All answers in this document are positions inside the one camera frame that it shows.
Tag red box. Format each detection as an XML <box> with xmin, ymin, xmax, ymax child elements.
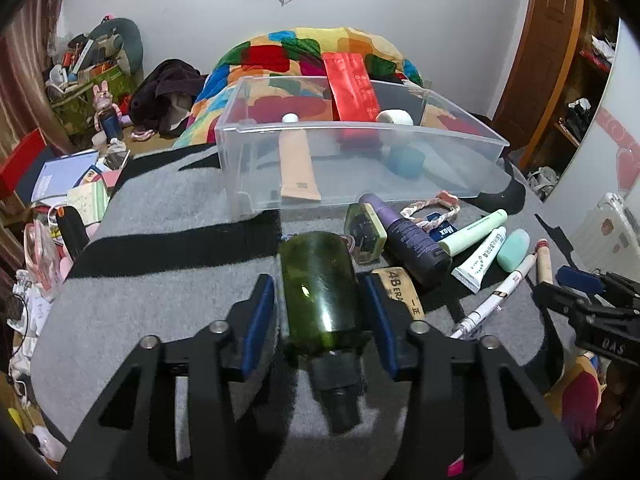
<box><xmin>0</xmin><ymin>128</ymin><xmax>48</xmax><ymax>201</ymax></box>

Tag dark clothes pile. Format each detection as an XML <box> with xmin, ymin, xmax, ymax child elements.
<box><xmin>129</xmin><ymin>59</ymin><xmax>208</xmax><ymax>136</ymax></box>

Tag white round jar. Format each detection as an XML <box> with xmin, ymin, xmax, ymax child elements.
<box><xmin>375</xmin><ymin>108</ymin><xmax>415</xmax><ymax>143</ymax></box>

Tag clear plastic bin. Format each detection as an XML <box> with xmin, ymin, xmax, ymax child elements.
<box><xmin>214</xmin><ymin>76</ymin><xmax>511</xmax><ymax>218</ymax></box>

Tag green glass bottle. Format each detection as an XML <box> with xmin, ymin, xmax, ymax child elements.
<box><xmin>277</xmin><ymin>231</ymin><xmax>373</xmax><ymax>435</ymax></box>

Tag peach cosmetic tube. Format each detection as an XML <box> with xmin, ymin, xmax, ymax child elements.
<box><xmin>279</xmin><ymin>112</ymin><xmax>322</xmax><ymax>202</ymax></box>

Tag beige lipstick tube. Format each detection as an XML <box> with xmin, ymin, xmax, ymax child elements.
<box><xmin>534</xmin><ymin>239</ymin><xmax>554</xmax><ymax>286</ymax></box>

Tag purple spray bottle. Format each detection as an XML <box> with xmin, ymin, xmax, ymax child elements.
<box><xmin>358</xmin><ymin>193</ymin><xmax>452</xmax><ymax>288</ymax></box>

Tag white suitcase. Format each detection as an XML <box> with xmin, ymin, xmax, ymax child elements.
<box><xmin>570</xmin><ymin>192</ymin><xmax>640</xmax><ymax>261</ymax></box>

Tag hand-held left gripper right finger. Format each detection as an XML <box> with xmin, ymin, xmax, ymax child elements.
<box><xmin>360</xmin><ymin>272</ymin><xmax>583</xmax><ymax>480</ymax></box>

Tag red foil packet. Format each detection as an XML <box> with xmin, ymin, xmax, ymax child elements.
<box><xmin>322</xmin><ymin>52</ymin><xmax>385</xmax><ymax>148</ymax></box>

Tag white papers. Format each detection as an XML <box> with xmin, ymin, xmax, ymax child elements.
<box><xmin>10</xmin><ymin>270</ymin><xmax>58</xmax><ymax>376</ymax></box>

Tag wooden shelf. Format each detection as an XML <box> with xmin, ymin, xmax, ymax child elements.
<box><xmin>520</xmin><ymin>0</ymin><xmax>621</xmax><ymax>171</ymax></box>

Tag maroon and yellow cloth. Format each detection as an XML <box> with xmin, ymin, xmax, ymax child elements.
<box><xmin>545</xmin><ymin>352</ymin><xmax>618</xmax><ymax>456</ymax></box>

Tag blue white book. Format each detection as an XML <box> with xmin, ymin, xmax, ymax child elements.
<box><xmin>31</xmin><ymin>150</ymin><xmax>101</xmax><ymax>203</ymax></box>

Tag white tube with green print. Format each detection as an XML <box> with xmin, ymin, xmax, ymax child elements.
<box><xmin>451</xmin><ymin>227</ymin><xmax>508</xmax><ymax>293</ymax></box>

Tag light green cosmetic tube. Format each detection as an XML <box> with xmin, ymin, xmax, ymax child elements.
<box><xmin>437</xmin><ymin>209</ymin><xmax>508</xmax><ymax>256</ymax></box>

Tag white pen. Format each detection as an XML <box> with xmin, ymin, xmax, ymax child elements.
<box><xmin>450</xmin><ymin>254</ymin><xmax>537</xmax><ymax>341</ymax></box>

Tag brown pink curtain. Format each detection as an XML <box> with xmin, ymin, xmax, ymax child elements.
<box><xmin>0</xmin><ymin>0</ymin><xmax>71</xmax><ymax>156</ymax></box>

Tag green storage box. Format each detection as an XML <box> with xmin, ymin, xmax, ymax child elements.
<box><xmin>50</xmin><ymin>62</ymin><xmax>138</xmax><ymax>133</ymax></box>

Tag pink white braided rope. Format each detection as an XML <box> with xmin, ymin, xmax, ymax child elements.
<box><xmin>400</xmin><ymin>190</ymin><xmax>462</xmax><ymax>233</ymax></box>

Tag wooden door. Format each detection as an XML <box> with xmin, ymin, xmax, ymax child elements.
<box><xmin>492</xmin><ymin>0</ymin><xmax>586</xmax><ymax>161</ymax></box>

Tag pale green booklet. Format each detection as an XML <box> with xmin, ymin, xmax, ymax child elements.
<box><xmin>67</xmin><ymin>180</ymin><xmax>111</xmax><ymax>223</ymax></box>

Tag mint green small case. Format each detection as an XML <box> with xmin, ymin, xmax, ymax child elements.
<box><xmin>496</xmin><ymin>228</ymin><xmax>531</xmax><ymax>274</ymax></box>

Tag small green-rimmed compact box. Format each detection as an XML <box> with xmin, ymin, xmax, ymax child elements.
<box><xmin>344</xmin><ymin>203</ymin><xmax>388</xmax><ymax>265</ymax></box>

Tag black handheld device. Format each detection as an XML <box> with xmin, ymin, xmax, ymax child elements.
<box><xmin>55</xmin><ymin>206</ymin><xmax>91</xmax><ymax>261</ymax></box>

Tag pink bunny toy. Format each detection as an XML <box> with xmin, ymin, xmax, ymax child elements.
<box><xmin>91</xmin><ymin>81</ymin><xmax>123</xmax><ymax>143</ymax></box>

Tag grey black striped blanket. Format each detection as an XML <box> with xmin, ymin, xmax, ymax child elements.
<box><xmin>30</xmin><ymin>142</ymin><xmax>566</xmax><ymax>480</ymax></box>

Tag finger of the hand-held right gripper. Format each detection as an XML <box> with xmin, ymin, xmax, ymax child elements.
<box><xmin>556</xmin><ymin>265</ymin><xmax>640</xmax><ymax>307</ymax></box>
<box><xmin>531</xmin><ymin>281</ymin><xmax>601</xmax><ymax>326</ymax></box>

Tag grey shoes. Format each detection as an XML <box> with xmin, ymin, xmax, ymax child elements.
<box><xmin>527</xmin><ymin>166</ymin><xmax>558</xmax><ymax>198</ymax></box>

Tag colourful patchwork blanket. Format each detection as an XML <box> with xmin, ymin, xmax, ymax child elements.
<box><xmin>172</xmin><ymin>26</ymin><xmax>426</xmax><ymax>148</ymax></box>

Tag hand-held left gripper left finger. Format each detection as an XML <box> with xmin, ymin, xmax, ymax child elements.
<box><xmin>57</xmin><ymin>274</ymin><xmax>277</xmax><ymax>480</ymax></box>

